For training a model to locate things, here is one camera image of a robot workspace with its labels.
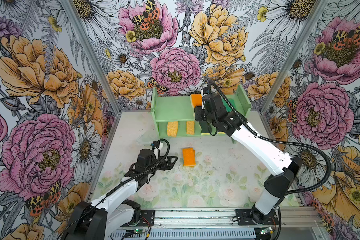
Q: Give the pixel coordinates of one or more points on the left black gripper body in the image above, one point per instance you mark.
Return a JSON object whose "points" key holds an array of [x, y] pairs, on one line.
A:
{"points": [[161, 166]]}

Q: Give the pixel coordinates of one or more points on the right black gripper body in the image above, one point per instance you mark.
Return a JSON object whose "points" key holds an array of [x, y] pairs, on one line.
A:
{"points": [[201, 115]]}

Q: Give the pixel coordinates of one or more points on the orange scrub sponge top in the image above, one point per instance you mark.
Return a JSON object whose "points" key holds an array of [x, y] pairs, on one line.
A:
{"points": [[196, 100]]}

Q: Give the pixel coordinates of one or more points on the orange scrub sponge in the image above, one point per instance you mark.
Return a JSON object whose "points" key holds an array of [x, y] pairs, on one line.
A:
{"points": [[189, 157], [196, 100]]}

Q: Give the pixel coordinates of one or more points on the orange scrub sponge bottom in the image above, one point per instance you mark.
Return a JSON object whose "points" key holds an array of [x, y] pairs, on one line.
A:
{"points": [[189, 157]]}

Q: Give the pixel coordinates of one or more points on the yellow cellulose sponge front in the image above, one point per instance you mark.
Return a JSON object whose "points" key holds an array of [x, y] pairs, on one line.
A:
{"points": [[190, 127]]}

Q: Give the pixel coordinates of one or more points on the yellow cellulose sponge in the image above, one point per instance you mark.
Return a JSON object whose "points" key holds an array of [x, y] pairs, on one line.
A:
{"points": [[172, 129], [190, 127]]}

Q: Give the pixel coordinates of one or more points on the yellow cellulose sponge back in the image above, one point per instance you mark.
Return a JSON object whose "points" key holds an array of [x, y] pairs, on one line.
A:
{"points": [[172, 129]]}

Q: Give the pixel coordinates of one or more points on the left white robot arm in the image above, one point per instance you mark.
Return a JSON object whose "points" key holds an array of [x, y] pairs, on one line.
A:
{"points": [[99, 218]]}

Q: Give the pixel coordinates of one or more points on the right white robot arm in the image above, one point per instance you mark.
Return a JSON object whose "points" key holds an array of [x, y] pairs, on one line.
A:
{"points": [[282, 167]]}

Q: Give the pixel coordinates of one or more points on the light green wooden shelf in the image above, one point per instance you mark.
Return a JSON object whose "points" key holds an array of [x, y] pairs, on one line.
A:
{"points": [[179, 108]]}

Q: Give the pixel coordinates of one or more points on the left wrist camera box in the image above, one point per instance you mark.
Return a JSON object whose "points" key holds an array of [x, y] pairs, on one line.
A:
{"points": [[157, 145]]}

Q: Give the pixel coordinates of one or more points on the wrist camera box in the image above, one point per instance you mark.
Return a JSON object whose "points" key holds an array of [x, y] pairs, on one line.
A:
{"points": [[157, 145], [206, 91]]}

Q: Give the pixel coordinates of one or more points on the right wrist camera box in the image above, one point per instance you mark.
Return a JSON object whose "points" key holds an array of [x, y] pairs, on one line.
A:
{"points": [[206, 91]]}

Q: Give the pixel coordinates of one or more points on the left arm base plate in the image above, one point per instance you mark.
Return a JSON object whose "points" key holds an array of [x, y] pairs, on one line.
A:
{"points": [[144, 218]]}

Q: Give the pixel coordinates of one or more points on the white slotted cable duct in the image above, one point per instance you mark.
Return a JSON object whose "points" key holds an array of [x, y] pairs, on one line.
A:
{"points": [[184, 234]]}

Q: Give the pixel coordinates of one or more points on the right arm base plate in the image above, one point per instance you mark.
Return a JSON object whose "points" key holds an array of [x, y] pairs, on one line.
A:
{"points": [[253, 217]]}

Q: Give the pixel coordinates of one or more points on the right aluminium corner post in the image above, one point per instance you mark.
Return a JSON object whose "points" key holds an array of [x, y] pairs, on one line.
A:
{"points": [[310, 24]]}

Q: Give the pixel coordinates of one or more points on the aluminium corner post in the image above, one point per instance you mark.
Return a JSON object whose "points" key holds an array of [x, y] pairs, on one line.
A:
{"points": [[82, 36], [310, 24]]}

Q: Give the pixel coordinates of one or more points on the aluminium front rail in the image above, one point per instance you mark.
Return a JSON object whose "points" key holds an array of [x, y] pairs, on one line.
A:
{"points": [[200, 218]]}

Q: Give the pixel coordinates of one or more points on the left aluminium corner post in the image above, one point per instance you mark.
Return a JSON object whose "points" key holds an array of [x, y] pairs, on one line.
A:
{"points": [[82, 36]]}

